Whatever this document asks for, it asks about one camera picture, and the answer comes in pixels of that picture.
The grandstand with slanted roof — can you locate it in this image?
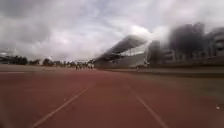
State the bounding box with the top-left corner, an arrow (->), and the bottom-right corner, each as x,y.
94,34 -> 151,70

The group of people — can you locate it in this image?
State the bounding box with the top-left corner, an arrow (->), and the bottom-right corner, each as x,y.
65,61 -> 96,71

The red running track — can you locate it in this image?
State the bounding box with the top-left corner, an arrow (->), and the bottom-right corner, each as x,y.
0,64 -> 224,128

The green grass strip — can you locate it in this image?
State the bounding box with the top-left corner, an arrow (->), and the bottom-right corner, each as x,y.
109,68 -> 224,80

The dark tree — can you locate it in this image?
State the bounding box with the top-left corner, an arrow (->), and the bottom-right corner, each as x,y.
168,22 -> 206,60

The row of trees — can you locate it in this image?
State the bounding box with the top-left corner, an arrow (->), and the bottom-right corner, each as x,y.
0,55 -> 66,67

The grey building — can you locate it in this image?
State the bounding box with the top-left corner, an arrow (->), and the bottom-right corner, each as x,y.
161,27 -> 224,65

